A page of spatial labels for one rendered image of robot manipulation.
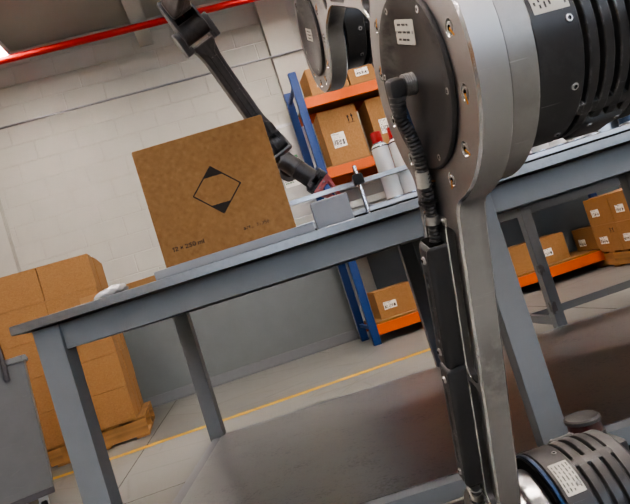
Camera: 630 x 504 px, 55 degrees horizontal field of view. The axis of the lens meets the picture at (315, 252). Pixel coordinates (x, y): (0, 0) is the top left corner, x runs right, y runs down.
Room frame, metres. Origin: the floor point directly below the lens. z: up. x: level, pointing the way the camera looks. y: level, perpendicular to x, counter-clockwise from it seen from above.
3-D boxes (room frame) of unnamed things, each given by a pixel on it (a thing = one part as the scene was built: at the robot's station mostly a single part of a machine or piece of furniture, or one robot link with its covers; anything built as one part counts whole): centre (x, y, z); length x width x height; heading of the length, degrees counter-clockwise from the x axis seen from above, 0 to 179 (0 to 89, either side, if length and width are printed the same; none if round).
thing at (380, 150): (1.76, -0.27, 0.98); 0.05 x 0.05 x 0.20
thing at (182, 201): (1.45, 0.18, 0.99); 0.30 x 0.24 x 0.27; 94
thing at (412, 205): (1.95, -0.37, 0.82); 2.10 x 1.31 x 0.02; 90
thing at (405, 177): (1.75, -0.32, 0.98); 0.05 x 0.05 x 0.20
